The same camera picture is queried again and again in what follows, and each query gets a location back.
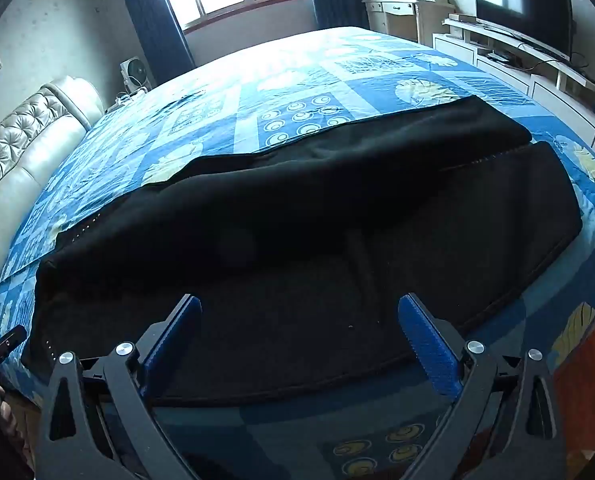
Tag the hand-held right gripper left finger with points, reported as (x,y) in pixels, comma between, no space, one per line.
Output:
(170,345)

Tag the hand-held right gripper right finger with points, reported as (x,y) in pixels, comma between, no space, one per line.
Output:
(430,345)

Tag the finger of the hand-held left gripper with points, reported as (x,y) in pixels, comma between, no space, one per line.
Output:
(7,341)

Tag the black pants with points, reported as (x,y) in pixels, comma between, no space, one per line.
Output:
(302,210)

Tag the person's left hand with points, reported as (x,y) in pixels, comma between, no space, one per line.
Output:
(7,420)

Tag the cream tufted headboard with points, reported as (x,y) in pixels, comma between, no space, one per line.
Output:
(17,160)

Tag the white box fan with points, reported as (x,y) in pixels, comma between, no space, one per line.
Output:
(136,75)

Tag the white television cabinet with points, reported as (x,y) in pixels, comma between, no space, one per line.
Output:
(552,95)

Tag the blue patterned bedspread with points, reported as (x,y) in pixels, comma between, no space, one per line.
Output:
(297,85)

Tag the white dressing table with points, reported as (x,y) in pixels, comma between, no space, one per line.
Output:
(402,17)

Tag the black curved television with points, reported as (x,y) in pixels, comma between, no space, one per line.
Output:
(522,5)

